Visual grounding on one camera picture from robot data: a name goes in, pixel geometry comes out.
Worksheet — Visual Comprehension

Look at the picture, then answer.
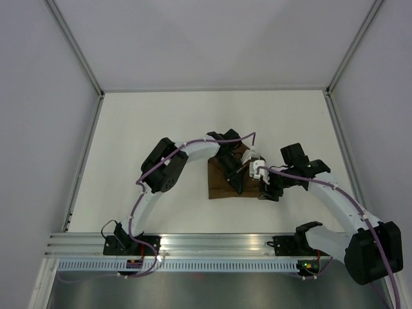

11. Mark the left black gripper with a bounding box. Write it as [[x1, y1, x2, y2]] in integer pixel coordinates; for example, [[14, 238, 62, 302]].
[[215, 154, 248, 195]]

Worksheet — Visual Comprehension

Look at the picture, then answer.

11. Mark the brown cloth napkin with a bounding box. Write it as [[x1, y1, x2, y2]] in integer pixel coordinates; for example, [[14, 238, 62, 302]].
[[207, 144, 260, 200]]

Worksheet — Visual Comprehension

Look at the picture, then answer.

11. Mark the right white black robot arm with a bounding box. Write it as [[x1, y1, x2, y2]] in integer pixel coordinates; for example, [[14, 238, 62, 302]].
[[249, 143, 404, 285]]

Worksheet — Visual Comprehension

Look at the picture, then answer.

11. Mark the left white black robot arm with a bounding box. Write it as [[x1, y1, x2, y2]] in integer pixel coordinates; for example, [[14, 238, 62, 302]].
[[104, 129, 245, 256]]

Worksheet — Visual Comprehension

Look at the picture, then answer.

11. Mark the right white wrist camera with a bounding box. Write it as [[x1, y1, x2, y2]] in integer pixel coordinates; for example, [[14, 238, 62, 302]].
[[248, 160, 270, 184]]

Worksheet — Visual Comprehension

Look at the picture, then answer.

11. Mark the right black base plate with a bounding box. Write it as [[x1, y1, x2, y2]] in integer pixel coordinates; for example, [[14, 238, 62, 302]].
[[266, 235, 318, 258]]

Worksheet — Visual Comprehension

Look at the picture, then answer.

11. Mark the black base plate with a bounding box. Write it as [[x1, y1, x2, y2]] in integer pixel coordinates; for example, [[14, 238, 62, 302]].
[[266, 235, 318, 258], [103, 234, 161, 256]]

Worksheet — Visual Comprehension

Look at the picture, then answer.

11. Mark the white slotted cable duct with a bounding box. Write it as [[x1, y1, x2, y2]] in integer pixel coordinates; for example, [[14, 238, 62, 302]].
[[58, 258, 298, 273]]

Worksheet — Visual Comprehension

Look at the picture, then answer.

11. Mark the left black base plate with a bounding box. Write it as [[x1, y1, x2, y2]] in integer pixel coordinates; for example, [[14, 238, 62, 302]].
[[103, 234, 161, 256]]

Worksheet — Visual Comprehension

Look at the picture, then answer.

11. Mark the aluminium mounting rail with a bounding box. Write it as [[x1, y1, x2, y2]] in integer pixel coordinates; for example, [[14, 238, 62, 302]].
[[44, 232, 314, 259]]

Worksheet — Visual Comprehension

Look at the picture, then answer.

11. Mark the right aluminium frame post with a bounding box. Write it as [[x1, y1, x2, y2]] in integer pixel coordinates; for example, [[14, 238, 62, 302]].
[[325, 0, 386, 97]]

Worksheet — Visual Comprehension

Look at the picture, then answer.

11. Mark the aluminium frame post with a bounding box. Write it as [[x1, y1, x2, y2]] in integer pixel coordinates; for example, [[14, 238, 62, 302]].
[[325, 0, 386, 97], [43, 0, 104, 98]]

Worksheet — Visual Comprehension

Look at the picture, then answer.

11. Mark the left aluminium frame post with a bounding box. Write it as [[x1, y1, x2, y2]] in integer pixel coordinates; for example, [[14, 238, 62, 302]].
[[43, 0, 104, 98]]

